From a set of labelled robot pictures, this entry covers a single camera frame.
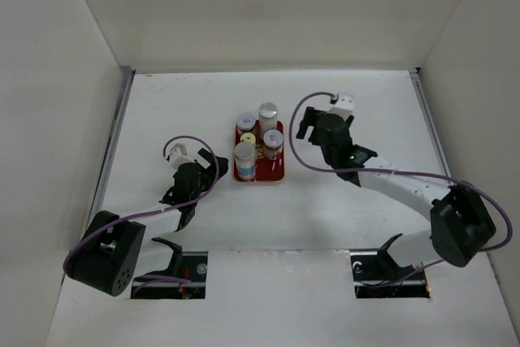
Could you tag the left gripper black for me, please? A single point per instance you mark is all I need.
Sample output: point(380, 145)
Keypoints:
point(210, 179)

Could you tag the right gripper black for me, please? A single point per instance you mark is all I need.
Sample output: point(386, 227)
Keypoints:
point(310, 119)

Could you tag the silver cap blue label bottle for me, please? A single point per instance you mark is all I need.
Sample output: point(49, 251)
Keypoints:
point(245, 160)

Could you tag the yellow cap spice bottle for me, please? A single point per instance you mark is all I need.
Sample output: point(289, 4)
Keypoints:
point(248, 137)

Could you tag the silver cap tall bottle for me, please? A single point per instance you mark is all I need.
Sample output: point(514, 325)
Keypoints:
point(267, 117)

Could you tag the white cap red label jar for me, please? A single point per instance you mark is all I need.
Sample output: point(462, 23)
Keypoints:
point(245, 123)

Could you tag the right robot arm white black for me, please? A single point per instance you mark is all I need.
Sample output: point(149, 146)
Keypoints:
point(460, 225)

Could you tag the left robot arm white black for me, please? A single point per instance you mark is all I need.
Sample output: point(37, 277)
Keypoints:
point(116, 249)

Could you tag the red rectangular tray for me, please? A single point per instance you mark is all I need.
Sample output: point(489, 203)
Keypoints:
point(267, 171)

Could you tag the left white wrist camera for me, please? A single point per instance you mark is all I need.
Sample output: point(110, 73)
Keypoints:
point(176, 155)

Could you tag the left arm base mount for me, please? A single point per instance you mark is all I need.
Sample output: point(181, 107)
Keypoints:
point(165, 271)

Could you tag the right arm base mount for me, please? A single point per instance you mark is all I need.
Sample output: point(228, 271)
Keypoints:
point(377, 276)

